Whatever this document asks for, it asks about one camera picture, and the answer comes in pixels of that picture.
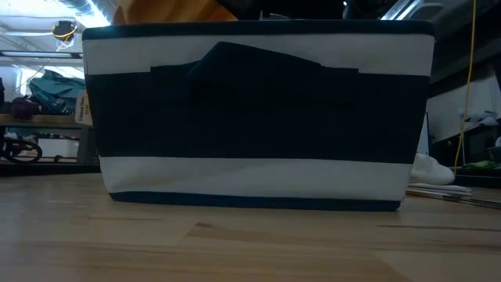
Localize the green item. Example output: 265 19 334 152
463 159 501 171

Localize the whiteboard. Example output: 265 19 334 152
416 113 431 156

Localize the white storage box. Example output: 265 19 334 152
37 137 80 158

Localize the dark red object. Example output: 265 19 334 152
9 96 41 121

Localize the white terry towel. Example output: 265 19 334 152
409 152 456 186

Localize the black device with yellow cable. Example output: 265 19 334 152
51 20 78 51

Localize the wooden-top metal cart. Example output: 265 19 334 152
0 113 99 165

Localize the white plastic bag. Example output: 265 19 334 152
460 110 501 127

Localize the beige paper tag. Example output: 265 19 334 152
74 92 94 127

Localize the blue-green cloth pile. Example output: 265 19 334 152
27 69 88 117

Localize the orange wooden stick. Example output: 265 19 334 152
405 189 501 210

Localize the yellow terry towel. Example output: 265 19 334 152
112 0 239 26

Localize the navy white striped fabric bin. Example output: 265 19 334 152
81 19 437 213

